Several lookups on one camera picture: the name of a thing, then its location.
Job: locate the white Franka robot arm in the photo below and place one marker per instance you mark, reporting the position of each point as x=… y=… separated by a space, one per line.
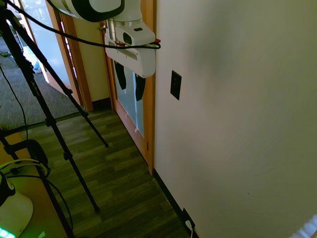
x=94 y=10

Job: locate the black wall outlet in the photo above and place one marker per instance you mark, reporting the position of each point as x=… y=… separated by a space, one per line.
x=188 y=219

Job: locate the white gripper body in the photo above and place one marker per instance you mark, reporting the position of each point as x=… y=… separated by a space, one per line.
x=133 y=58

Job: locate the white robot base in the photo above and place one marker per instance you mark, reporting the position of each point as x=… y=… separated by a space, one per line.
x=12 y=213

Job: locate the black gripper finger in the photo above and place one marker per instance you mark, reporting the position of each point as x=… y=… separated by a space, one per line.
x=139 y=86
x=122 y=75

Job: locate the black light switch plate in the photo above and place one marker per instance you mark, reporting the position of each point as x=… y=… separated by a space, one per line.
x=175 y=85

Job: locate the black camera tripod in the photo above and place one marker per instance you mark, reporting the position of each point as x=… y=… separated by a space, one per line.
x=37 y=99

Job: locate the wooden table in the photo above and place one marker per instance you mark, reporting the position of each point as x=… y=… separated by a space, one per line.
x=27 y=188

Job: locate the black baseboard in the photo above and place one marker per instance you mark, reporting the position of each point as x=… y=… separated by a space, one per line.
x=171 y=198

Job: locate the black clamp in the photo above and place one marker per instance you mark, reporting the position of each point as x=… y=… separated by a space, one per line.
x=32 y=151

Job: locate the wooden glass panel door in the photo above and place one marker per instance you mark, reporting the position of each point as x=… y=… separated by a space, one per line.
x=131 y=104

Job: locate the wooden door frame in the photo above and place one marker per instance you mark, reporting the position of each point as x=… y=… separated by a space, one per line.
x=76 y=64

